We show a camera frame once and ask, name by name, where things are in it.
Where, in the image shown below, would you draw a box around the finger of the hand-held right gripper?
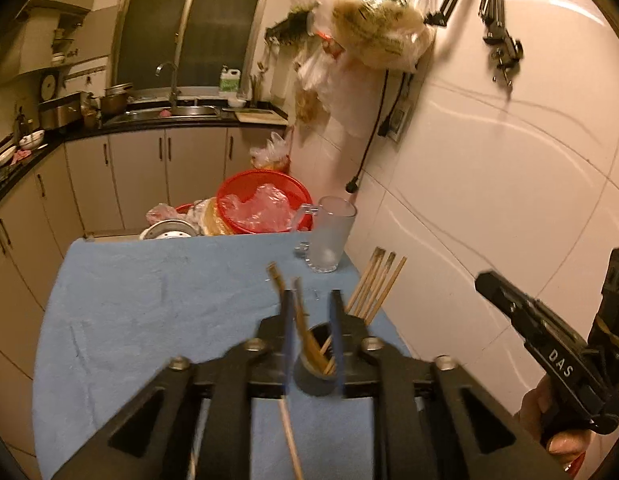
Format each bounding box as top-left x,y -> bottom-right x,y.
474,271 -> 546,345

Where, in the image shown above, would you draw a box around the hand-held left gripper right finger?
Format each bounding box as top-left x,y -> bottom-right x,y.
329,289 -> 570,480

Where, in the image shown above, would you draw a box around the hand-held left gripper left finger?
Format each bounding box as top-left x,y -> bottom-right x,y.
52,287 -> 298,480

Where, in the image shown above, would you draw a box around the long wooden chopstick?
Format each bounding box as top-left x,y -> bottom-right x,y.
294,277 -> 324,368
267,261 -> 304,480

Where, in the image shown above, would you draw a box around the black plastic cup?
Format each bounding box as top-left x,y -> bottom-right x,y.
294,322 -> 339,397

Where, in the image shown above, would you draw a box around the bunch of wooden chopsticks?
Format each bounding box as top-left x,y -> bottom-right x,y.
322,246 -> 407,377

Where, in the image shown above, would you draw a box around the person's right hand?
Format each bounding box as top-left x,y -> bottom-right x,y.
514,375 -> 596,471

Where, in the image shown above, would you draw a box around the clear glass mug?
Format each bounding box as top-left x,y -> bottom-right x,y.
291,196 -> 357,274

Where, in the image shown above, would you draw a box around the blue table cloth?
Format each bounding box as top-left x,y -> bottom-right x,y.
32,232 -> 415,480

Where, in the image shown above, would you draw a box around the clear plastic bag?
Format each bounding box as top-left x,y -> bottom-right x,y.
224,184 -> 296,233

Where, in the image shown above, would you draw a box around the yellow plastic bag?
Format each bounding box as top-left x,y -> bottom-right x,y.
200,197 -> 235,236

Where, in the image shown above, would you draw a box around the red plastic basket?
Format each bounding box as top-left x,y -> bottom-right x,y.
216,170 -> 314,235

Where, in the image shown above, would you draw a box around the round metal pan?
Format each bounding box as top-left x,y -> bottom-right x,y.
140,217 -> 200,241

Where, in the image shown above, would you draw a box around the pink plastic bag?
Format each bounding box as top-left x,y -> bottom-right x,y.
146,203 -> 180,226

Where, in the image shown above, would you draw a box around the small white plastic bag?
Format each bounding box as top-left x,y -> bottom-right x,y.
248,131 -> 293,173

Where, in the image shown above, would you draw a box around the wooden cutting board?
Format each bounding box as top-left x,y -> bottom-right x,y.
234,109 -> 289,126

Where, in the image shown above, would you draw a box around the steel kitchen sink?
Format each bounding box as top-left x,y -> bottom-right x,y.
107,105 -> 220,123

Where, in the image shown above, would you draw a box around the hanging white plastic bags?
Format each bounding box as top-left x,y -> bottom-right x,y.
294,45 -> 385,138

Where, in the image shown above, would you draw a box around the white jug green label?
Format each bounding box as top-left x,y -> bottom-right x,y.
218,65 -> 240,97

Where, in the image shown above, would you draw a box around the chrome faucet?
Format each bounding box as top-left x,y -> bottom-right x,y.
156,61 -> 181,109

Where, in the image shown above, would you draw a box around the metal cooking pot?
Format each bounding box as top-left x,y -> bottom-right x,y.
100,84 -> 135,116

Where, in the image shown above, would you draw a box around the clear bag of dried noodles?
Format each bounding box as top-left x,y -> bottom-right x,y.
309,0 -> 437,73

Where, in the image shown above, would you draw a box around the metal toaster oven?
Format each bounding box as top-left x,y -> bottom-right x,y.
38,91 -> 90,131

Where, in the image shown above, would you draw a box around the kitchen window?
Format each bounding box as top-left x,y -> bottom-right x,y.
112,0 -> 268,96

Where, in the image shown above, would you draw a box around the kitchen scale round dial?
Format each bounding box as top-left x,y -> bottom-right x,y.
40,70 -> 60,103

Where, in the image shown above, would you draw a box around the black power cable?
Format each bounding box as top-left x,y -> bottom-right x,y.
345,70 -> 390,195

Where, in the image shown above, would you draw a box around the wall power socket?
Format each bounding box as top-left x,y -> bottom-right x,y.
378,72 -> 420,143

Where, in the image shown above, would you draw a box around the wall utensil rack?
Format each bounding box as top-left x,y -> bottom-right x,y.
264,2 -> 335,46

